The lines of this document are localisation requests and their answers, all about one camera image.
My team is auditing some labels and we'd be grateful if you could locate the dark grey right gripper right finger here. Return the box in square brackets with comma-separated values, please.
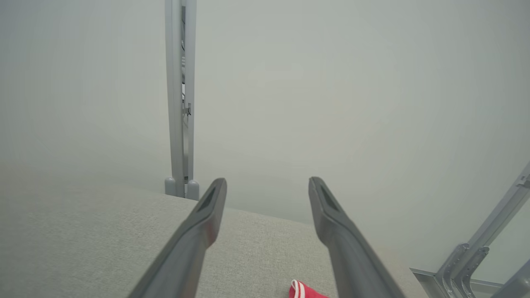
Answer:
[308, 177, 407, 298]

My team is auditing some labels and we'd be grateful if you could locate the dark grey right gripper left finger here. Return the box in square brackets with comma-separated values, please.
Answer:
[126, 178, 228, 298]

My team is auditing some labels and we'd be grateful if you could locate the red white-striped garment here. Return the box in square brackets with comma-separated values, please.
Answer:
[289, 279, 330, 298]

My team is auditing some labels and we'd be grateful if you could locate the grey fabric covered table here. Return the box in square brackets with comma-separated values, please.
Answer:
[0, 174, 429, 298]

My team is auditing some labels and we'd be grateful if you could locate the grey round-footed partition post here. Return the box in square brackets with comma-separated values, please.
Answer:
[164, 0, 200, 201]

